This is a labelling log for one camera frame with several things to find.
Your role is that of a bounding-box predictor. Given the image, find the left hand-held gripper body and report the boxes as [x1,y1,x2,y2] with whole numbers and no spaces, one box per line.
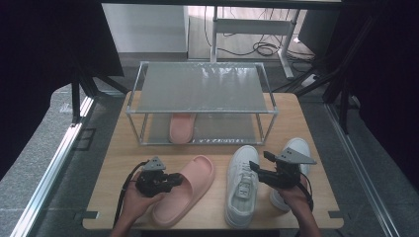
[134,156,172,198]

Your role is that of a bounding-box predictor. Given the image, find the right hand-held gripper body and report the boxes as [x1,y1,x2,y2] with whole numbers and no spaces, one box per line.
[265,147,318,191]

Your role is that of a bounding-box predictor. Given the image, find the pink slipper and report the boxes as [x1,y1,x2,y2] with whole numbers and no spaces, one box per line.
[168,113,198,145]
[151,155,216,229]

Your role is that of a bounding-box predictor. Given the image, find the white sneaker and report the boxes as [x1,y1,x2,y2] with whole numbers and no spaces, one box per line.
[224,144,261,229]
[269,137,311,212]

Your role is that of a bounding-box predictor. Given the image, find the two-tier metal shoe rack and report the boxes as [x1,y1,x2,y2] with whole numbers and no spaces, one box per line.
[126,60,280,146]

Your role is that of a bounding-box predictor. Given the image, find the person's left hand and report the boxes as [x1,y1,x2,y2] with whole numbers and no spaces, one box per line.
[122,179,166,225]

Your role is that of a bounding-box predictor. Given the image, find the person's right hand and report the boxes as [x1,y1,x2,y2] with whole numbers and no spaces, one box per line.
[276,174,313,215]

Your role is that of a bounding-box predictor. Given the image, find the black floor hatch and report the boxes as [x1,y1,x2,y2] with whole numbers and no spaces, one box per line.
[76,127,97,151]

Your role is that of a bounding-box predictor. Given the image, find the white power strip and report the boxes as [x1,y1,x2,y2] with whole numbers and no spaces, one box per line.
[300,73,321,88]

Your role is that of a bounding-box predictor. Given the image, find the black metal stand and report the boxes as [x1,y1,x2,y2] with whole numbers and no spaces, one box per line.
[70,65,130,124]
[273,16,377,134]

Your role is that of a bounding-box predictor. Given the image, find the dark box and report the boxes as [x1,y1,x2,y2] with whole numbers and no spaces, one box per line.
[297,9,341,57]

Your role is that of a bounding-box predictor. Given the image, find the dark curtain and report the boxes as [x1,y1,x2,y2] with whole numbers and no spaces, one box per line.
[342,0,419,191]
[0,0,125,181]

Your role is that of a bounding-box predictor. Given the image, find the white cabinet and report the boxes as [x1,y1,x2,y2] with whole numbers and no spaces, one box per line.
[102,3,190,54]

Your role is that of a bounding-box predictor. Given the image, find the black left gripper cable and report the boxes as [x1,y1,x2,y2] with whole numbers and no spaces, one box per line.
[113,160,150,229]

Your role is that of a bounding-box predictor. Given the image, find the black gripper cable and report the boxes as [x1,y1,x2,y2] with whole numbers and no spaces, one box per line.
[113,160,150,229]
[297,172,315,211]

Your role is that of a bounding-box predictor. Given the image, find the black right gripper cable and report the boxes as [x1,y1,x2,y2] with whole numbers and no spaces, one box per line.
[297,172,315,211]

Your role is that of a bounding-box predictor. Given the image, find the aluminium rail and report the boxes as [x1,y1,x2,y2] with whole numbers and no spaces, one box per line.
[324,103,401,237]
[9,95,95,237]

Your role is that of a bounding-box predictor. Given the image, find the black floor cables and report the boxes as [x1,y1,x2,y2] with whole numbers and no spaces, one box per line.
[204,6,317,63]

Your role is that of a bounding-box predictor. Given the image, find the white desk frame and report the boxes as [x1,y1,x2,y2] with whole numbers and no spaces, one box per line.
[209,6,301,80]

